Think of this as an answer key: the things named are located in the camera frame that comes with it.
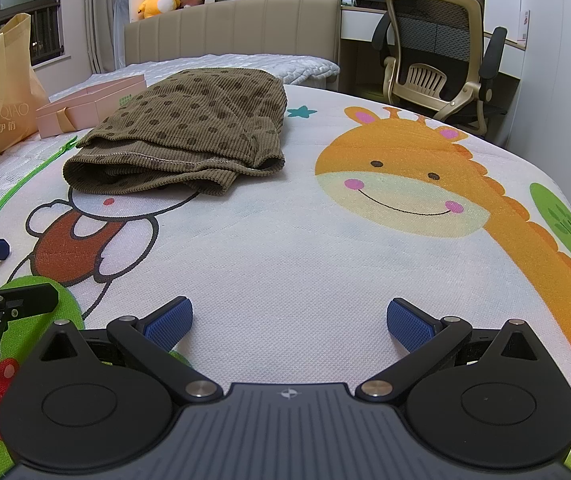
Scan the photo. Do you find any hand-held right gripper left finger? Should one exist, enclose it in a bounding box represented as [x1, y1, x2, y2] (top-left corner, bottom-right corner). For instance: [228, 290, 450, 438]
[40, 295, 222, 401]

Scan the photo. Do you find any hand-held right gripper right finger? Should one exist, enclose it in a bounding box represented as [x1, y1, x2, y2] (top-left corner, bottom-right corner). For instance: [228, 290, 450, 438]
[354, 297, 541, 402]

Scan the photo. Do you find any brown corduroy garment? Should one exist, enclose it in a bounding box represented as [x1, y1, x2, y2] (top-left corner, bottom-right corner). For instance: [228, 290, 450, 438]
[63, 67, 287, 197]

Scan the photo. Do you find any cartoon printed bed mat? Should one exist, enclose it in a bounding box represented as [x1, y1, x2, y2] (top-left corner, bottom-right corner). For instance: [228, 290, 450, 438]
[0, 77, 571, 480]

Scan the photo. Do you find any pink gift box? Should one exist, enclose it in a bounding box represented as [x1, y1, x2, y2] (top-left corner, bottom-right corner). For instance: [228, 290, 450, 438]
[35, 73, 147, 139]

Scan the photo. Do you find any light curtain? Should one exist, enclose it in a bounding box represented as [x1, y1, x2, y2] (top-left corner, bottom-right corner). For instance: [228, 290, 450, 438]
[88, 0, 130, 74]

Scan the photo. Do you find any beige mesh office chair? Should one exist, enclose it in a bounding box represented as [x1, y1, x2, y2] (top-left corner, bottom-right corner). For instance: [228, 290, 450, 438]
[370, 0, 509, 142]

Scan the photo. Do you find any white desk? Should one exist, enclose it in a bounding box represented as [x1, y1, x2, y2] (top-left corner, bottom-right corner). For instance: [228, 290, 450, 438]
[339, 4, 522, 102]

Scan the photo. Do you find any beige padded headboard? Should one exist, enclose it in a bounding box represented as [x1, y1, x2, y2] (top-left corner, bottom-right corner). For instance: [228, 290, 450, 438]
[124, 0, 342, 74]

